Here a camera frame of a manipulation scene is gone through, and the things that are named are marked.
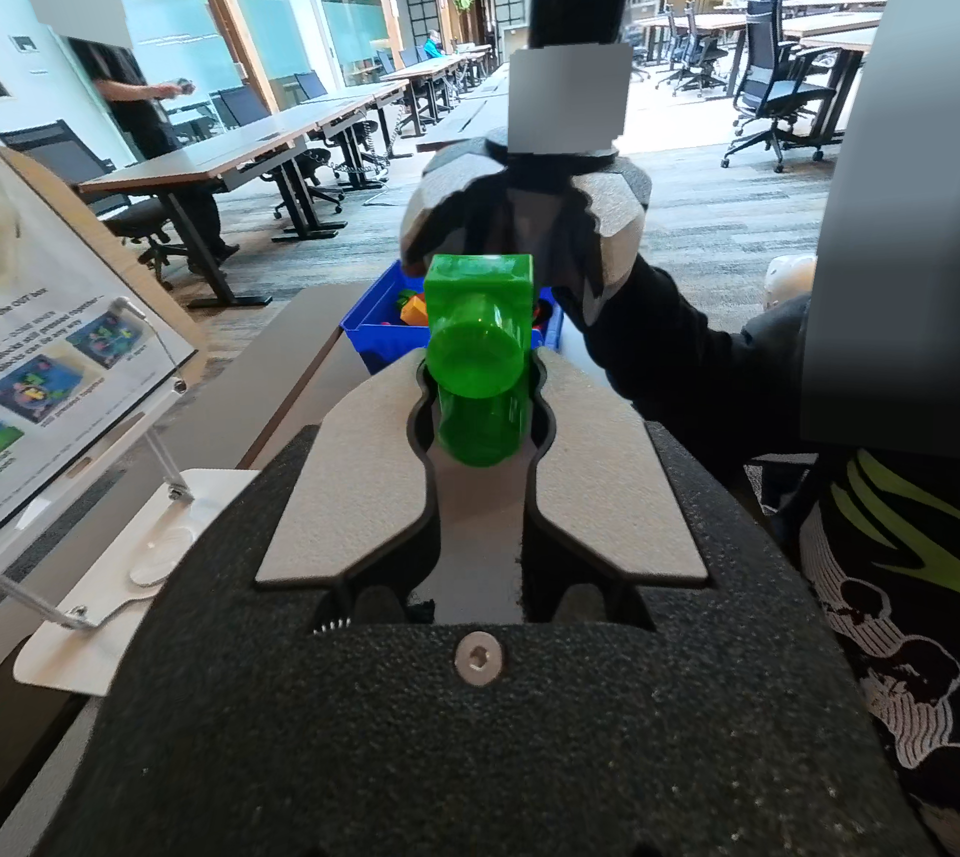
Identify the green mega block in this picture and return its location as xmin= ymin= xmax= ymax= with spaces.
xmin=420 ymin=251 xmax=538 ymax=470

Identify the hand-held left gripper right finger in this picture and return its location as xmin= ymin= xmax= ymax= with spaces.
xmin=525 ymin=344 xmax=712 ymax=588

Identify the blue plastic bin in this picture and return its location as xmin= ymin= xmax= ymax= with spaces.
xmin=341 ymin=260 xmax=565 ymax=375

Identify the long dark table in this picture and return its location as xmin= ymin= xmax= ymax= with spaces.
xmin=414 ymin=89 xmax=529 ymax=156
xmin=80 ymin=89 xmax=388 ymax=312

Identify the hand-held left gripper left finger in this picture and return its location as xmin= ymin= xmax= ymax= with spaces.
xmin=252 ymin=347 xmax=444 ymax=591

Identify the black office chair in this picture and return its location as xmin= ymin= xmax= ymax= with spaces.
xmin=207 ymin=82 xmax=349 ymax=224
xmin=0 ymin=119 xmax=178 ymax=284
xmin=720 ymin=0 xmax=837 ymax=177

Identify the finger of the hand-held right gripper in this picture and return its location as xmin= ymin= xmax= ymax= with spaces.
xmin=578 ymin=164 xmax=655 ymax=330
xmin=401 ymin=175 xmax=483 ymax=266

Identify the person's printed top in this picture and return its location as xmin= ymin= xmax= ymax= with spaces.
xmin=747 ymin=440 xmax=960 ymax=816

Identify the printed instruction sheet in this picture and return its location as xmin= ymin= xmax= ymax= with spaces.
xmin=0 ymin=164 xmax=196 ymax=528

